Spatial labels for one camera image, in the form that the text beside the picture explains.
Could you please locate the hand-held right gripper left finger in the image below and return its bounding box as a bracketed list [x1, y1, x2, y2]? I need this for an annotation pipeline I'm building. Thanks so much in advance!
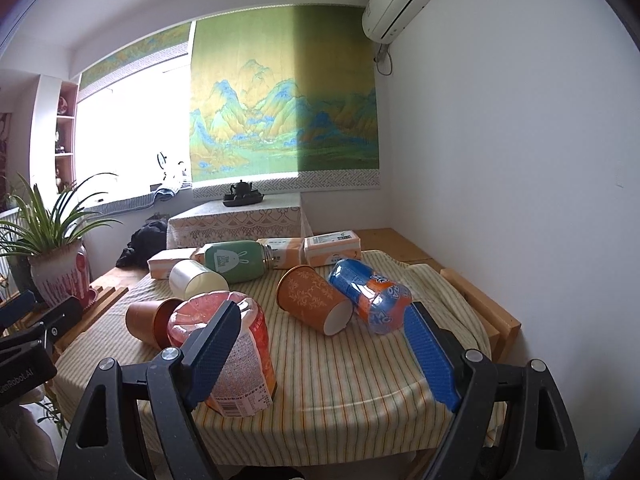
[57, 301, 243, 480]

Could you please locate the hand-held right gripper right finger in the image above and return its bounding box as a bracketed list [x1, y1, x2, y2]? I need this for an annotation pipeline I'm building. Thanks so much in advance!
[403, 301, 586, 480]

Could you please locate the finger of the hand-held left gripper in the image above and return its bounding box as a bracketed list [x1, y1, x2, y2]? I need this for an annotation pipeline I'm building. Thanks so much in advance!
[30, 296, 83, 356]
[0, 291, 37, 333]

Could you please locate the orange patterned paper cup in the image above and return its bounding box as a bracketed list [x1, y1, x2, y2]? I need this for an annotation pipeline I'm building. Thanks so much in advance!
[276, 265, 354, 336]

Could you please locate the red clear plastic cup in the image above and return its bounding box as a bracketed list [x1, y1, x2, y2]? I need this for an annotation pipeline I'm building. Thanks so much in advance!
[166, 291, 277, 418]

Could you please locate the white cup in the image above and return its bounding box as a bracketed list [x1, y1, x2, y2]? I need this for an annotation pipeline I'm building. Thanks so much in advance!
[169, 259, 230, 300]

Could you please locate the brown cup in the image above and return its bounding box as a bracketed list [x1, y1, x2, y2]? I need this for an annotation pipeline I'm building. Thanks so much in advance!
[125, 297, 183, 348]

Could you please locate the blue and orange cup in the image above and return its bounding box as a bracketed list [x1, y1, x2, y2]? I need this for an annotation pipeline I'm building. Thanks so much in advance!
[327, 258, 413, 336]

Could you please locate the dark plant pot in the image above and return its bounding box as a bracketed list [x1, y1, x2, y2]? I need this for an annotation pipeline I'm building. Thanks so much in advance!
[9, 259, 37, 303]

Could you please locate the potted spider plant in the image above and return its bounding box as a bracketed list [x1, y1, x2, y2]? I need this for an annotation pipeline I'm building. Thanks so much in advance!
[0, 172, 123, 311]

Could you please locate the wooden slatted rack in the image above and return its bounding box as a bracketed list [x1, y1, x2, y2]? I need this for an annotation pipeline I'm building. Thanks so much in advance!
[75, 265, 151, 323]

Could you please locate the wooden table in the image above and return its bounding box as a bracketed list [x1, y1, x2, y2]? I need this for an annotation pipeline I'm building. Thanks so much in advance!
[350, 227, 523, 480]

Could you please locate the green rabbit print bottle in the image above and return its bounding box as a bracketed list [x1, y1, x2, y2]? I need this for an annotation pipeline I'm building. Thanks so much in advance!
[202, 240, 276, 283]

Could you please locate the orange white tissue pack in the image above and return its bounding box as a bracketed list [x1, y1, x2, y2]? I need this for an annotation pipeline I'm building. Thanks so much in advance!
[257, 236, 306, 271]
[304, 230, 362, 268]
[147, 247, 206, 281]

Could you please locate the striped tablecloth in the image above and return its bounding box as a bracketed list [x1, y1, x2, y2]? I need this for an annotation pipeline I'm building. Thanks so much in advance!
[52, 247, 508, 466]

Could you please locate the black cloth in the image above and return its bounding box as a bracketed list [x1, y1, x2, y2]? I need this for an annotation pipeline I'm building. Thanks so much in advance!
[116, 220, 168, 268]

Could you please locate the grey windowsill mat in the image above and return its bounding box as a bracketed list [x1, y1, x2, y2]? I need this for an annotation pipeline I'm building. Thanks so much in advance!
[90, 192, 156, 217]

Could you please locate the lace covered side table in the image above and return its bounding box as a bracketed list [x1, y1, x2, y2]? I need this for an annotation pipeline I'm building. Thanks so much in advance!
[167, 194, 313, 251]

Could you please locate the blue grey towel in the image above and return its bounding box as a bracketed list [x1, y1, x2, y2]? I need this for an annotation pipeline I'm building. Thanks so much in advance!
[150, 175, 193, 203]

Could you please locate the landscape painting roller blind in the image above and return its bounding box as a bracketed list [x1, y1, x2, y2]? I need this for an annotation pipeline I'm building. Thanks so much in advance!
[189, 4, 382, 193]

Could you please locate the raised landscape roller blind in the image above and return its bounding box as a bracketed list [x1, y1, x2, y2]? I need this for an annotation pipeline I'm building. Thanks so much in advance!
[80, 22, 193, 101]

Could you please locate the white air conditioner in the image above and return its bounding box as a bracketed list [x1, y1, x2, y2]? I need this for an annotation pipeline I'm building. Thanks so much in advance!
[361, 0, 445, 43]

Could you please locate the white wall shelf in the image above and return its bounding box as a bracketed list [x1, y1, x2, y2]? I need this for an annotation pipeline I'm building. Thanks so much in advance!
[30, 74, 81, 193]

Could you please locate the air conditioner cable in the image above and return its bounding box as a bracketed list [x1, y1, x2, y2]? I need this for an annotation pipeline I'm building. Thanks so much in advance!
[374, 41, 394, 77]

